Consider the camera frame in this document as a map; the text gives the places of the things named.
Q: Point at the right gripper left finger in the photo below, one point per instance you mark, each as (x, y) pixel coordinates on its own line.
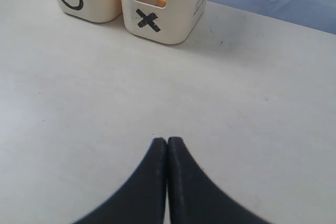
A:
(141, 199)

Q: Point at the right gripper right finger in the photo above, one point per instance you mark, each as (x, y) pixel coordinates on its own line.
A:
(193, 197)

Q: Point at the cream bin with X mark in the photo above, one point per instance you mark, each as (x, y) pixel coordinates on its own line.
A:
(165, 21)

